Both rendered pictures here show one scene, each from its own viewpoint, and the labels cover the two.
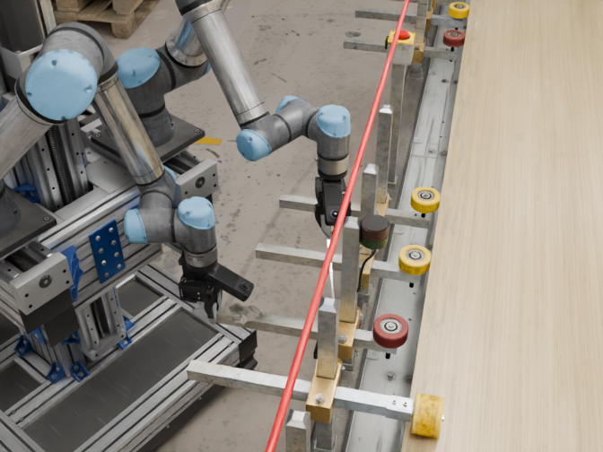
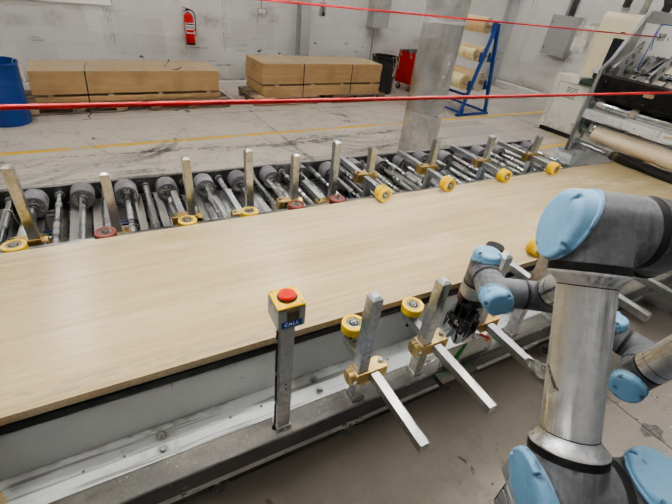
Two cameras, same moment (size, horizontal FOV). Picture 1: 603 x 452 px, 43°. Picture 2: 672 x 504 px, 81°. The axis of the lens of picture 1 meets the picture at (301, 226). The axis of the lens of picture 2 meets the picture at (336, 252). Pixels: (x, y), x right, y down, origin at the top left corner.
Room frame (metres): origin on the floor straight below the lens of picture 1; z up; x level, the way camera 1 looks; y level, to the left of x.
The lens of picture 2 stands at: (2.39, 0.27, 1.83)
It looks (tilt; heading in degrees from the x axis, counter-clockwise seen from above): 34 degrees down; 225
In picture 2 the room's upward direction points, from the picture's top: 7 degrees clockwise
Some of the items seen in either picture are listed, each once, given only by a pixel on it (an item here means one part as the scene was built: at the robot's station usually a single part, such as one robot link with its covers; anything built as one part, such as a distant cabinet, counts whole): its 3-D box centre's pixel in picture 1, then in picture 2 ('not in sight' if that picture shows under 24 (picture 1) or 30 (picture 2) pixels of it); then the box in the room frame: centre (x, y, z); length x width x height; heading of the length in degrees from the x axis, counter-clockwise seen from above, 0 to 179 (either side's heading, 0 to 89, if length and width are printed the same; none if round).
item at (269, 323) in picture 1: (305, 329); (502, 339); (1.22, -0.01, 0.84); 0.43 x 0.03 x 0.04; 77
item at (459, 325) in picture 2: (331, 186); (464, 311); (1.48, -0.07, 1.07); 0.09 x 0.08 x 0.12; 7
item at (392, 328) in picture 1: (388, 341); not in sight; (1.17, -0.20, 0.85); 0.08 x 0.08 x 0.11
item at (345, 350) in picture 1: (346, 330); (480, 322); (1.21, -0.11, 0.85); 0.13 x 0.06 x 0.05; 167
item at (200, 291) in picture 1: (200, 276); not in sight; (1.28, 0.23, 0.97); 0.09 x 0.08 x 0.12; 77
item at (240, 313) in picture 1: (244, 310); (540, 365); (1.25, 0.14, 0.87); 0.09 x 0.07 x 0.02; 77
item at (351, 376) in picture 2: (378, 210); (365, 371); (1.70, -0.22, 0.82); 0.13 x 0.06 x 0.05; 167
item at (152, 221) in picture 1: (152, 221); (643, 356); (1.29, 0.33, 1.12); 0.11 x 0.11 x 0.08; 2
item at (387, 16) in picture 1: (408, 17); not in sight; (2.91, -0.44, 0.84); 0.43 x 0.03 x 0.04; 77
